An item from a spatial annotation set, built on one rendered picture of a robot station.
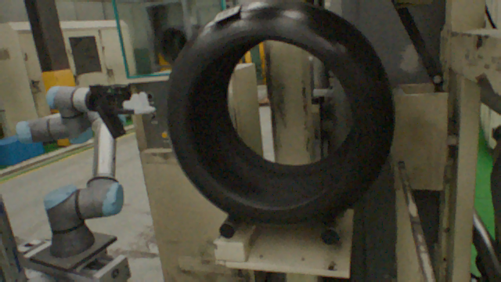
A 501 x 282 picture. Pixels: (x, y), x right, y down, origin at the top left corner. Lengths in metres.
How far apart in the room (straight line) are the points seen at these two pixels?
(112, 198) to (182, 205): 0.62
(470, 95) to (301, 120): 0.49
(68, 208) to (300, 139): 0.85
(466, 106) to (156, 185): 1.44
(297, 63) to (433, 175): 0.54
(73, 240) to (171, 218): 0.67
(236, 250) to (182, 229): 1.00
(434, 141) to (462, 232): 0.31
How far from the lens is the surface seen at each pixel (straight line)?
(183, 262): 2.19
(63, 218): 1.51
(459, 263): 1.42
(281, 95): 1.27
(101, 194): 1.46
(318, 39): 0.85
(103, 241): 1.58
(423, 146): 1.22
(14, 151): 6.31
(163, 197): 2.03
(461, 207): 1.33
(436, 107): 1.20
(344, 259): 1.09
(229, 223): 1.06
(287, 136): 1.30
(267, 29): 0.87
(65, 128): 1.35
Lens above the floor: 1.41
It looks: 16 degrees down
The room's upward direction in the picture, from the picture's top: 6 degrees counter-clockwise
